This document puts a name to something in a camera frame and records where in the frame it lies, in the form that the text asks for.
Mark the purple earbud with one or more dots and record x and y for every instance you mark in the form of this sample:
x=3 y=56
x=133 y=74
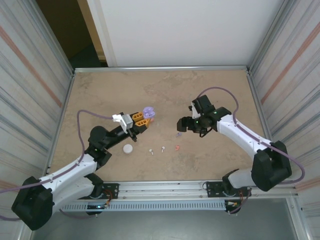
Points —
x=178 y=135

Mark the purple round charging case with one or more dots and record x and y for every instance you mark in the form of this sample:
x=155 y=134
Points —
x=148 y=112

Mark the pink earbud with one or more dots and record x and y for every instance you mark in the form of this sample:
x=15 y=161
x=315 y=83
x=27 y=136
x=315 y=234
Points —
x=177 y=148

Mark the white round charging case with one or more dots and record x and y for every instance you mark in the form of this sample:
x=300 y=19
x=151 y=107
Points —
x=127 y=148

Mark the white earbud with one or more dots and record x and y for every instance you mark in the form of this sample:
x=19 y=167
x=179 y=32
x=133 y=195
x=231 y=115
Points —
x=163 y=148
x=151 y=151

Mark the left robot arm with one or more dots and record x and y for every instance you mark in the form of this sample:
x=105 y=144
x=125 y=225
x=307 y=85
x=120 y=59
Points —
x=75 y=172

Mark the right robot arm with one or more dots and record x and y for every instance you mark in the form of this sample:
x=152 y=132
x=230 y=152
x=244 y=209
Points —
x=240 y=141

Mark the aluminium table end bar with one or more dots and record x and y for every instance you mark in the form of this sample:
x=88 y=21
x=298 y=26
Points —
x=162 y=69

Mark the aluminium table side bar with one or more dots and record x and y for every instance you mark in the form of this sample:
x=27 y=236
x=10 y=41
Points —
x=254 y=92
x=68 y=92

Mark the small circuit board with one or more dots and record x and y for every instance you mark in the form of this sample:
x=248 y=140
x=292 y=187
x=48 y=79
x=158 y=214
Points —
x=96 y=206

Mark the small connector block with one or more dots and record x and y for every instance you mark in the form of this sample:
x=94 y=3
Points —
x=232 y=204

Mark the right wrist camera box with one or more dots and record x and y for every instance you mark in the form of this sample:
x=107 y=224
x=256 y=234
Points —
x=193 y=112

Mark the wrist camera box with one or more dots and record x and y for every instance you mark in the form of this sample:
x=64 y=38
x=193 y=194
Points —
x=193 y=112
x=122 y=120

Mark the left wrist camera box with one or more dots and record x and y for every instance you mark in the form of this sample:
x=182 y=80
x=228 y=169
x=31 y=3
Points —
x=122 y=120

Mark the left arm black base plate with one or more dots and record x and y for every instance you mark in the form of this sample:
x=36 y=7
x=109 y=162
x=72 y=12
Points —
x=111 y=188

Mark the aluminium mounting rail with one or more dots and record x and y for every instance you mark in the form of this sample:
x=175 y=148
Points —
x=162 y=187

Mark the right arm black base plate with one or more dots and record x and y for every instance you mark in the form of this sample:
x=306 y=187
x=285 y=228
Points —
x=213 y=188

